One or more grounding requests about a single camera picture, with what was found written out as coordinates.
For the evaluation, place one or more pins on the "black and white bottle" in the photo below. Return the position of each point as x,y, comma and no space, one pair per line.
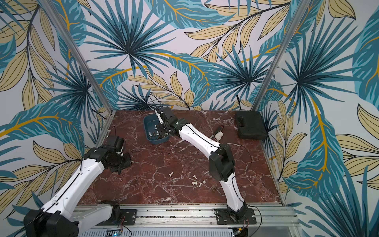
217,134

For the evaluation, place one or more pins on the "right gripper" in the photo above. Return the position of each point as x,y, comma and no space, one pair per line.
161,130

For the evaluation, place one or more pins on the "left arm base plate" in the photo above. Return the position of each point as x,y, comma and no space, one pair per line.
126,217

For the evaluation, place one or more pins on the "black plastic case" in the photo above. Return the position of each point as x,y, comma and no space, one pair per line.
250,125

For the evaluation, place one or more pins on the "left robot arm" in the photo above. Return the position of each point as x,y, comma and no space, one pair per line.
56,218

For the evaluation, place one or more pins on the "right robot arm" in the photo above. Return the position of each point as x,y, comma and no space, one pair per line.
221,161

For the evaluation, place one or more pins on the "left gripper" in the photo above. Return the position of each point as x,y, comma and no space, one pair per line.
128,163

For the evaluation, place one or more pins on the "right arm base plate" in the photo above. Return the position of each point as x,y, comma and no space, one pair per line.
231,219

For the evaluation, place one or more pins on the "aluminium frame rail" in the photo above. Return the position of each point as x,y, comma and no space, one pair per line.
207,215

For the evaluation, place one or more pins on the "teal plastic storage box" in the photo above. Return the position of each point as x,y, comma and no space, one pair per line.
154,130

